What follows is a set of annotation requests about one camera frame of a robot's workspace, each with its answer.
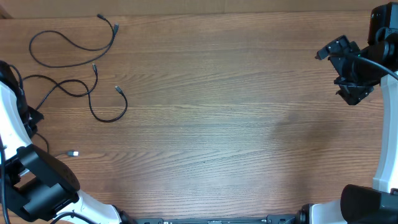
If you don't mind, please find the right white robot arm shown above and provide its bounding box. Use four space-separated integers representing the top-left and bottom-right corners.
289 2 397 224

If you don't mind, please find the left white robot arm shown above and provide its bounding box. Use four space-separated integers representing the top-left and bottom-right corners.
1 62 134 223

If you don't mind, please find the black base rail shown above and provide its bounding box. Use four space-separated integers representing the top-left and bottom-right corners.
121 214 296 224

